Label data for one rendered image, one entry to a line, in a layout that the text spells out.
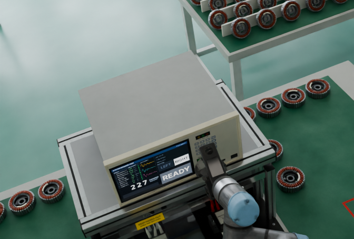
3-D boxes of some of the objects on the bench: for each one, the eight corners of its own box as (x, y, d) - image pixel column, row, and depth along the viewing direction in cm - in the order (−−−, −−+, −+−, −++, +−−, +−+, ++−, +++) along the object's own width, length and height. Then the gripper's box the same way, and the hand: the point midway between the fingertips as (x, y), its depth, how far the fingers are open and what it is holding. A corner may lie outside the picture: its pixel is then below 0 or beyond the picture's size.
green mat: (479, 221, 177) (479, 221, 177) (328, 291, 167) (328, 291, 167) (327, 75, 245) (327, 75, 245) (214, 119, 235) (214, 118, 235)
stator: (276, 193, 199) (276, 187, 196) (275, 171, 207) (275, 165, 204) (305, 193, 197) (305, 187, 194) (303, 171, 205) (304, 165, 202)
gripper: (215, 211, 139) (193, 182, 159) (244, 198, 141) (219, 171, 161) (207, 184, 137) (185, 158, 157) (237, 172, 138) (212, 148, 158)
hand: (201, 158), depth 157 cm, fingers closed
